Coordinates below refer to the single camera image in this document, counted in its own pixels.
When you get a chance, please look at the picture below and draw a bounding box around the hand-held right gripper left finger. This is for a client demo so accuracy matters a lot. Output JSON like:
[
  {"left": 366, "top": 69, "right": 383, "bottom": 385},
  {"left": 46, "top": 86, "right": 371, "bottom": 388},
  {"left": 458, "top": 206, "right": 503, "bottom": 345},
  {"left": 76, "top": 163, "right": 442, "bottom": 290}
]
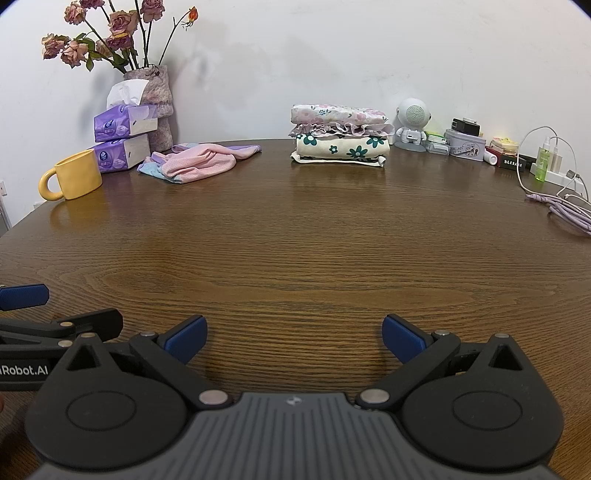
[{"left": 65, "top": 315, "right": 234, "bottom": 411}]

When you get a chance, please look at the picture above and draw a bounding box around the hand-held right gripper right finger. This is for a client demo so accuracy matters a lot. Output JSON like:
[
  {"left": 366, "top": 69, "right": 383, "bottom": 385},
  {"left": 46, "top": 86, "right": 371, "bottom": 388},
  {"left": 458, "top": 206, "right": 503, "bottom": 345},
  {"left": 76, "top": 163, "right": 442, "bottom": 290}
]
[{"left": 355, "top": 314, "right": 526, "bottom": 411}]

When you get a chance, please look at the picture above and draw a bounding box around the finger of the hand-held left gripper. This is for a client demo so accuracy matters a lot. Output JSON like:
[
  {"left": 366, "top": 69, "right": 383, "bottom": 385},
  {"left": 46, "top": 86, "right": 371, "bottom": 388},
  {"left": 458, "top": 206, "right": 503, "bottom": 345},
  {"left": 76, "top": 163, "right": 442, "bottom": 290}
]
[
  {"left": 0, "top": 283, "right": 51, "bottom": 312},
  {"left": 0, "top": 308, "right": 125, "bottom": 345}
]

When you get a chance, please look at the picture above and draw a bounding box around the pink and blue mesh top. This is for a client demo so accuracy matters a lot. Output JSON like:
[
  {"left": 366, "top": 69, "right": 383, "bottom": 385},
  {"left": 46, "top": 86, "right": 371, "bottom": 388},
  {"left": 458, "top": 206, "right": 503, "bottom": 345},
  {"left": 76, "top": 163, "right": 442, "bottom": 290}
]
[{"left": 137, "top": 142, "right": 262, "bottom": 185}]

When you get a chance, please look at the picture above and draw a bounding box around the yellow mug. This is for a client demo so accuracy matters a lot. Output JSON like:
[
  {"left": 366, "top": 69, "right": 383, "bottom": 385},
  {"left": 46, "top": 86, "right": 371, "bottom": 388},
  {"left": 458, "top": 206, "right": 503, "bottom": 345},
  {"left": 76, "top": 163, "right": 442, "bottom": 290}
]
[{"left": 38, "top": 148, "right": 103, "bottom": 202}]

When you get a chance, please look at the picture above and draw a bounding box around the sealed purple tissue pack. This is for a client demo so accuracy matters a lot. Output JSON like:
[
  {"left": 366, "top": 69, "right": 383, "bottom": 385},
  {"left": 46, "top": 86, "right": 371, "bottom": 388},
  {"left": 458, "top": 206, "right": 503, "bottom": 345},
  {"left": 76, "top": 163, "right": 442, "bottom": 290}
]
[{"left": 90, "top": 134, "right": 151, "bottom": 175}]

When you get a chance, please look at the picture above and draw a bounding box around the open purple tissue pack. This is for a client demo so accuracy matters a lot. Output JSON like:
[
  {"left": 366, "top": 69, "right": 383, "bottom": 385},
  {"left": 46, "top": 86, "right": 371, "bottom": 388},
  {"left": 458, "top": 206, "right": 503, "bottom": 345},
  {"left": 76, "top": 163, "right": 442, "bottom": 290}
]
[{"left": 93, "top": 79, "right": 159, "bottom": 143}]

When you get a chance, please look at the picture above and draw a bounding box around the folded cream green-flower cloth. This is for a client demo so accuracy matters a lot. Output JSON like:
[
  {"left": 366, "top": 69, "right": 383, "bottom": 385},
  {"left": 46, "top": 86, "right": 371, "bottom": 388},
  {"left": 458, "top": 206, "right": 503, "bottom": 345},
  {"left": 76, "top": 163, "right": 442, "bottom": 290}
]
[{"left": 290, "top": 134, "right": 391, "bottom": 167}]

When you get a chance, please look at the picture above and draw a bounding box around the grey tin box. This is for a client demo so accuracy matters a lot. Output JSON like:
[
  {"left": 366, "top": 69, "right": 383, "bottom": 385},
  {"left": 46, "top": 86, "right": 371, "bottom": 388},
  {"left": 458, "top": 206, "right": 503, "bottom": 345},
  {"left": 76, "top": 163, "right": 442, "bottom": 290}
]
[{"left": 444, "top": 128, "right": 487, "bottom": 161}]

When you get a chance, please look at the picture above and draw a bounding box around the dark labelled box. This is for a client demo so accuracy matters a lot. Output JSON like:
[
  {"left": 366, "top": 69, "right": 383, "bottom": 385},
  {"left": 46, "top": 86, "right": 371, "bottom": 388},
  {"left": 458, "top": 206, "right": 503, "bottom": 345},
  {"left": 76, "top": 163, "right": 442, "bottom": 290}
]
[{"left": 485, "top": 147, "right": 530, "bottom": 171}]

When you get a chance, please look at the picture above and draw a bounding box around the black charger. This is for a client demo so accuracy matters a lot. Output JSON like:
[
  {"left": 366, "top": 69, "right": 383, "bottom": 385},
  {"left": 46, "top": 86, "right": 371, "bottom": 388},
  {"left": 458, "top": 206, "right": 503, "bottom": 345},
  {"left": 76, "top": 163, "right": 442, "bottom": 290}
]
[{"left": 451, "top": 117, "right": 481, "bottom": 137}]

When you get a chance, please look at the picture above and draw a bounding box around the white power strip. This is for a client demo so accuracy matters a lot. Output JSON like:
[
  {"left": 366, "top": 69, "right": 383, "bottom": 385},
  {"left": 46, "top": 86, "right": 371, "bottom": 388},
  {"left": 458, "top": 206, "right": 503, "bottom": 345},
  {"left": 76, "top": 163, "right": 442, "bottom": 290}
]
[{"left": 517, "top": 159, "right": 591, "bottom": 191}]

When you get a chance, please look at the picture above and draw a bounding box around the white astronaut speaker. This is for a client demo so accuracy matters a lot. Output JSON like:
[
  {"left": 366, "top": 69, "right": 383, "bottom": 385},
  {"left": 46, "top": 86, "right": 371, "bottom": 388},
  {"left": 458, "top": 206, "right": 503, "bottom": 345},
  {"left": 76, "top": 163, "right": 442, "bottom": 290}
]
[{"left": 393, "top": 97, "right": 434, "bottom": 152}]

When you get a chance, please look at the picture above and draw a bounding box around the folded pink floral cloth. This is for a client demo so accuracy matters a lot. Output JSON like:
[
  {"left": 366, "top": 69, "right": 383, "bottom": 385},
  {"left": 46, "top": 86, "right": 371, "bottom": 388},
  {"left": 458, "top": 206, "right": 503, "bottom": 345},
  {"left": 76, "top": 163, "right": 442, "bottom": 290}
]
[{"left": 288, "top": 103, "right": 396, "bottom": 139}]

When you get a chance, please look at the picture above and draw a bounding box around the pink mottled vase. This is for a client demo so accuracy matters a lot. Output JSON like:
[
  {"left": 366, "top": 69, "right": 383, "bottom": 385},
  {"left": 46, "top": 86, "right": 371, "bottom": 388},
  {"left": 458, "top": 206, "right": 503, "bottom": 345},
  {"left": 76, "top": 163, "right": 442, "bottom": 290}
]
[{"left": 122, "top": 65, "right": 175, "bottom": 153}]

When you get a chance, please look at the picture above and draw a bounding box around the beige charger block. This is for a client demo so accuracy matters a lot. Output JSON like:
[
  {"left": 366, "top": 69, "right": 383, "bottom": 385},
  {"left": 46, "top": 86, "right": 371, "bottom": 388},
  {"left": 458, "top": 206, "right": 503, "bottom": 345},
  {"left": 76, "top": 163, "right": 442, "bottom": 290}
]
[{"left": 549, "top": 137, "right": 566, "bottom": 175}]

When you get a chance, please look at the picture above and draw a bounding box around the bunch of dried roses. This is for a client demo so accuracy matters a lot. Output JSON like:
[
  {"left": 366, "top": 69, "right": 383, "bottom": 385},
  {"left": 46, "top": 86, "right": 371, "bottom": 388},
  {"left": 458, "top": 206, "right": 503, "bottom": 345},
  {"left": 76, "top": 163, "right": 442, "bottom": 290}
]
[{"left": 41, "top": 0, "right": 200, "bottom": 75}]

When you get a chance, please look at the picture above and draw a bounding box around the white cable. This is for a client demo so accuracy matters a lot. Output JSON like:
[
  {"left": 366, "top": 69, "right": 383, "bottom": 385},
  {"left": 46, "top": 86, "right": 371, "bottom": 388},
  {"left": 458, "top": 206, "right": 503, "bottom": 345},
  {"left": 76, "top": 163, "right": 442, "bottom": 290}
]
[{"left": 517, "top": 127, "right": 579, "bottom": 195}]

